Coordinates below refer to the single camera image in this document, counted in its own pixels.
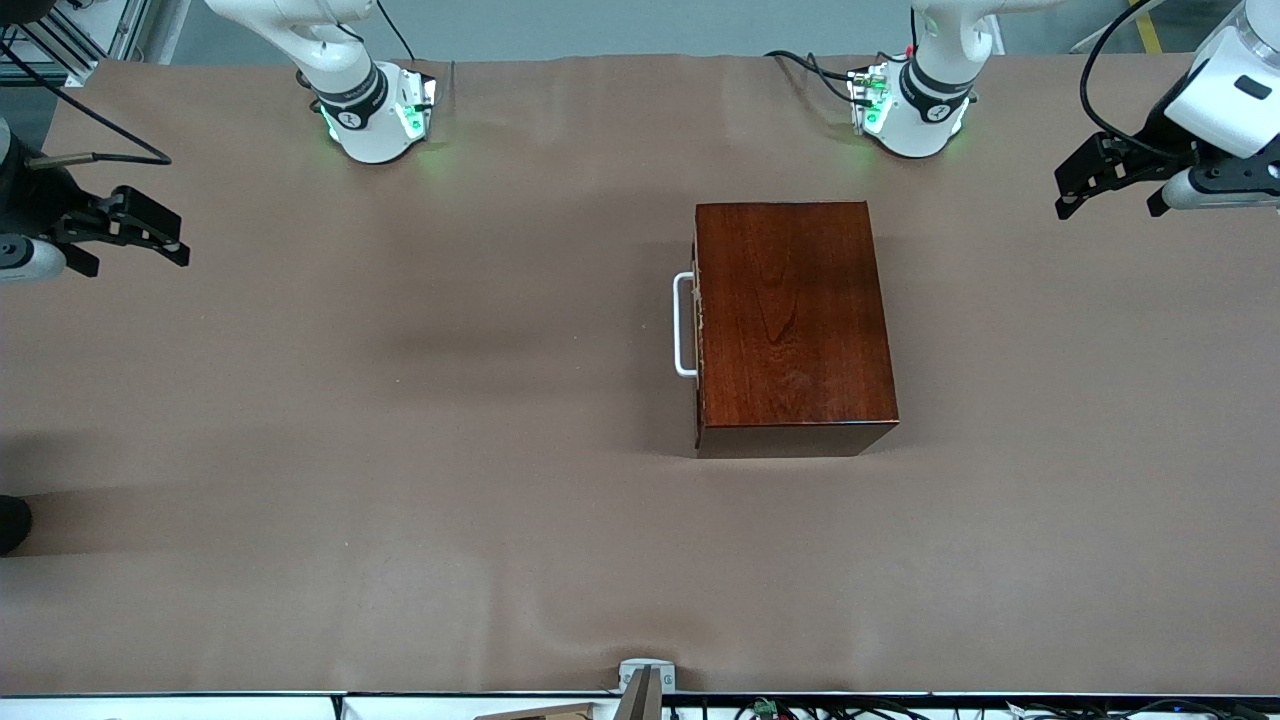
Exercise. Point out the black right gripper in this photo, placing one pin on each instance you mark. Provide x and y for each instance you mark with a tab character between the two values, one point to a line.
38	201

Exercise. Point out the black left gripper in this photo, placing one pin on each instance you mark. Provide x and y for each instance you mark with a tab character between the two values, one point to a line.
1153	141

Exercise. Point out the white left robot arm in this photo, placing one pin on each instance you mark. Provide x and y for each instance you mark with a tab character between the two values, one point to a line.
925	110

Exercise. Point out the black round object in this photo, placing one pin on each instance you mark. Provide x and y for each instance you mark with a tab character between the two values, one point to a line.
10	525

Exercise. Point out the dark wooden cabinet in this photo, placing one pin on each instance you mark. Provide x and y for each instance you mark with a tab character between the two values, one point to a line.
790	320

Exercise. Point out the brown table cover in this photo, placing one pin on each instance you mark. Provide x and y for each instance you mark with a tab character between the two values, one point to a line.
400	560

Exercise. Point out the grey metal clamp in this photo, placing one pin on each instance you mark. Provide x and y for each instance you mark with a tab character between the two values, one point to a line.
645	675

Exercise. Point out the aluminium frame profile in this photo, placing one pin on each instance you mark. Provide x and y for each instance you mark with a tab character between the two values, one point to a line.
125	25

